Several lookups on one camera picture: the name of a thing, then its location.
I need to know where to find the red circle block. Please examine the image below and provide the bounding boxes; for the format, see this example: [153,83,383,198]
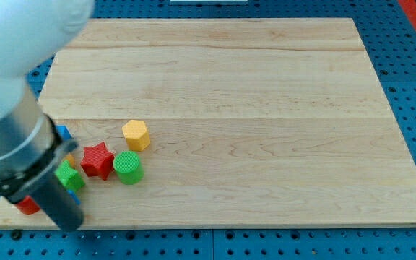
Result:
[15,196,40,215]

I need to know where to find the yellow heart block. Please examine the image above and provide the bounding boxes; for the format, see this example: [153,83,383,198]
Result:
[65,153,75,168]

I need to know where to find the red star block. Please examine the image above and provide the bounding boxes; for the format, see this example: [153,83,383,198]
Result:
[80,142,115,181]

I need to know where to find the blue block upper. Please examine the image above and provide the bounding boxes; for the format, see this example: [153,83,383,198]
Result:
[56,125,72,141]

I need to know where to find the yellow hexagon block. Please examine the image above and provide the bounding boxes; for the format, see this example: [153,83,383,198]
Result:
[122,120,151,152]

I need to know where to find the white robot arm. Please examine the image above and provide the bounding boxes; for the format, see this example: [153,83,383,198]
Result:
[0,0,94,231]

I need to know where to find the wooden board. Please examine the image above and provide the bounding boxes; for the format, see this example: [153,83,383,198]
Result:
[0,17,416,230]

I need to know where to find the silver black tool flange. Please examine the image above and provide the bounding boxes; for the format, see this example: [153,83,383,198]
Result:
[0,87,77,204]

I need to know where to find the blue block lower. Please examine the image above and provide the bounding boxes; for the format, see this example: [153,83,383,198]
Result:
[67,190,81,205]

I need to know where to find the green cylinder block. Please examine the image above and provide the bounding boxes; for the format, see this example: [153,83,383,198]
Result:
[113,151,144,185]

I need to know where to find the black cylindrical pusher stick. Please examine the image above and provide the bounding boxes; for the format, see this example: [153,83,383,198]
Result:
[30,173,84,231]

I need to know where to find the green cube block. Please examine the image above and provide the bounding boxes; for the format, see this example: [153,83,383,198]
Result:
[55,160,85,192]

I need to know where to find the blue block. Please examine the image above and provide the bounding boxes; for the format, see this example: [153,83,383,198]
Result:
[56,125,72,141]
[67,190,81,205]

